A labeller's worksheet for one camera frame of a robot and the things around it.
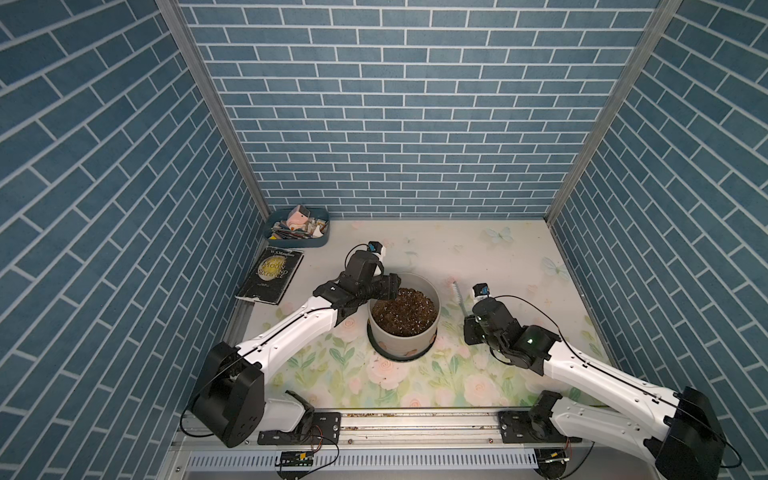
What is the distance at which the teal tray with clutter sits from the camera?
1121 mm

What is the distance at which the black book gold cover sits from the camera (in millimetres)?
987

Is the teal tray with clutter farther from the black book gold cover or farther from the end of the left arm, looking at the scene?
the end of the left arm

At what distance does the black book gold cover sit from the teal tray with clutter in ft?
0.13
